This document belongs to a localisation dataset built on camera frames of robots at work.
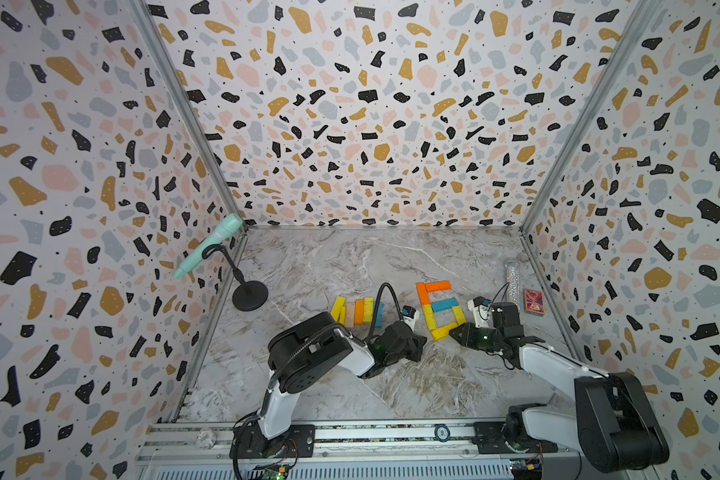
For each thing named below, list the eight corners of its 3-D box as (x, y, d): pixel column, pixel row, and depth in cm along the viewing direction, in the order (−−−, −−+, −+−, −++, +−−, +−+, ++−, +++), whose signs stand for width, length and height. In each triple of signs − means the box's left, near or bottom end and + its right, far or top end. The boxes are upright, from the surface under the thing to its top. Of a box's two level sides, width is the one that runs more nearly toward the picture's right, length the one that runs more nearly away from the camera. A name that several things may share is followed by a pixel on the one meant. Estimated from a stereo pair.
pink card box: (524, 311, 101) (527, 308, 99) (524, 292, 106) (526, 288, 105) (542, 316, 100) (545, 313, 98) (541, 296, 105) (544, 292, 104)
